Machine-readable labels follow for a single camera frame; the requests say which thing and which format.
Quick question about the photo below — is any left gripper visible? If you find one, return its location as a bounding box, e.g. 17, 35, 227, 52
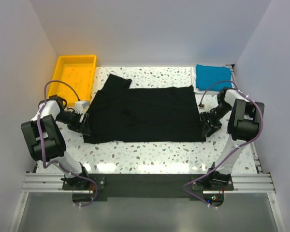
55, 110, 90, 135

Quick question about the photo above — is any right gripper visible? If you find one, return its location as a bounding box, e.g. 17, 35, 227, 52
200, 102, 232, 137

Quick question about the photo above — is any black t shirt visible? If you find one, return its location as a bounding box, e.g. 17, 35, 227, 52
83, 74, 206, 144

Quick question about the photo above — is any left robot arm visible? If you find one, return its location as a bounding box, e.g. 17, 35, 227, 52
21, 95, 91, 190

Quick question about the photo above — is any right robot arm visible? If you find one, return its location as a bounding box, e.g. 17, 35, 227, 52
196, 87, 265, 190

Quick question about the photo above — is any folded blue t shirt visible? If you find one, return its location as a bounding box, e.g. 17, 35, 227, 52
195, 64, 232, 92

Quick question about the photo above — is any yellow plastic tray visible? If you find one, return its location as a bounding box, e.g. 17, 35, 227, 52
47, 55, 97, 107

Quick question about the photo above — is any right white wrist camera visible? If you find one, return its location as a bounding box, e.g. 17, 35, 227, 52
198, 103, 212, 113

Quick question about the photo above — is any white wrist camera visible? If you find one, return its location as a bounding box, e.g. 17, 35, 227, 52
198, 103, 212, 113
73, 101, 89, 114

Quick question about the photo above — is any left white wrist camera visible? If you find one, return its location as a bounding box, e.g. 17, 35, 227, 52
73, 101, 89, 114

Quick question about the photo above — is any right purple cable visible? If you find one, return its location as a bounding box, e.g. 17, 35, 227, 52
183, 81, 265, 210

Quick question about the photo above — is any purple cable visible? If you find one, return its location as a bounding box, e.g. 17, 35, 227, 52
37, 80, 99, 207
183, 81, 265, 210

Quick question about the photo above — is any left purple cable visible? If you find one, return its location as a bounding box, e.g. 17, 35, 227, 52
37, 80, 99, 207

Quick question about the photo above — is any aluminium frame rail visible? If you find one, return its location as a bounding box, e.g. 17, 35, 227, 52
21, 173, 276, 193

